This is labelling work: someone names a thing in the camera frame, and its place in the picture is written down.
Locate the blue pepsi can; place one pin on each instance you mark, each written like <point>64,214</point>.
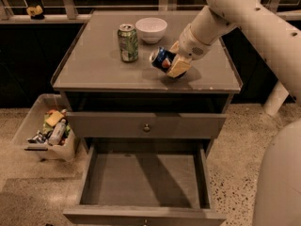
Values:
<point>162,59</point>

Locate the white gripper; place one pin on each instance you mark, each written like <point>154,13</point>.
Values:
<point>192,46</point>

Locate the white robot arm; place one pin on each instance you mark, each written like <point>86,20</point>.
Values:
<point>278,196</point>

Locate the brass middle drawer knob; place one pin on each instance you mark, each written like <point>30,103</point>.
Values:
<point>145,222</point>

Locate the brass drawer knob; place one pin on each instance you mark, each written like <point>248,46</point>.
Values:
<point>145,222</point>
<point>146,128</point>

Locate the white plastic bottle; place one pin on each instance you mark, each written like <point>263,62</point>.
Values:
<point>57,133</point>

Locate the grey open middle drawer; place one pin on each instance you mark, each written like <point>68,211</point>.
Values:
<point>165,182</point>

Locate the white railing ledge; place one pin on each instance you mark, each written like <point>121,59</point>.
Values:
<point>44,18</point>

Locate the yellow sponge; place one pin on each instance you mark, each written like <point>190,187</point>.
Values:
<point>54,118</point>

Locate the clear plastic storage bin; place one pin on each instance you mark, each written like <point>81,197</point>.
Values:
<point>33,133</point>

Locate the green soda can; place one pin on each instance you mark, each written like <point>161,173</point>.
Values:
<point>128,43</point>

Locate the grey drawer cabinet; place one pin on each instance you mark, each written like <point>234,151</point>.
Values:
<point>95,79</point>

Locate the grey top drawer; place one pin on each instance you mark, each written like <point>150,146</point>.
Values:
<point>130,125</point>

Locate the yellow black object on ledge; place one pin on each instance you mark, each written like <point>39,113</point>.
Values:
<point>35,12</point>

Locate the white bowl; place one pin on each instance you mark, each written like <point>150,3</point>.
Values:
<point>151,29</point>

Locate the brass top drawer knob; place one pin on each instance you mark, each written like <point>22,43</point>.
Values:
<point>146,128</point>

